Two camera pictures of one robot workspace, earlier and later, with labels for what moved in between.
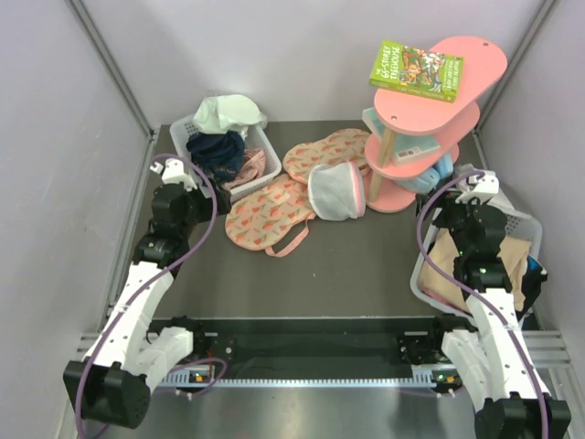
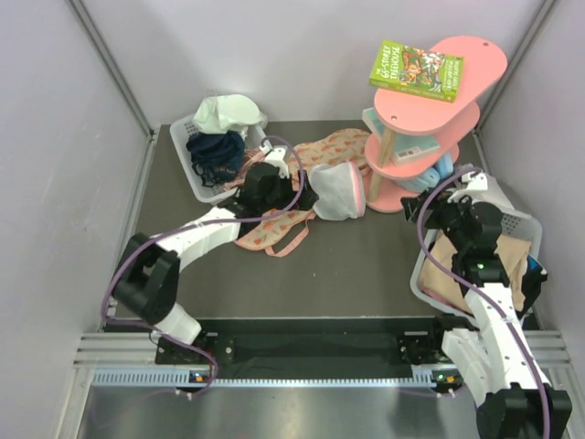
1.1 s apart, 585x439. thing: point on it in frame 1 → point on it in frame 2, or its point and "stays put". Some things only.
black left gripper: x=207 y=204 → x=306 y=198
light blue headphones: x=429 y=182 stays put
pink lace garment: x=254 y=165 stays put
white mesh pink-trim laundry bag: x=336 y=191 stays put
